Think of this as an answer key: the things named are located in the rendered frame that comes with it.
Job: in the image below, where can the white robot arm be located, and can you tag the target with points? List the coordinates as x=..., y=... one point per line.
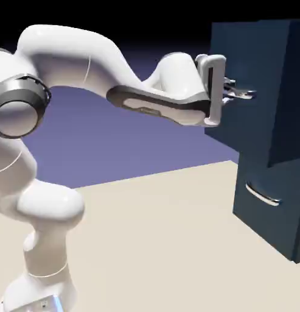
x=67, y=61

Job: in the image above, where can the dark blue drawer front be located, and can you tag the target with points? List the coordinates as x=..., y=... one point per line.
x=247, y=136
x=261, y=231

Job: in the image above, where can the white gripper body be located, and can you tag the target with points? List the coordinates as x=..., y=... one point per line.
x=217, y=97

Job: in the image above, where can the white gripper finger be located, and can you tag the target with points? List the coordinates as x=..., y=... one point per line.
x=229, y=80
x=226, y=100

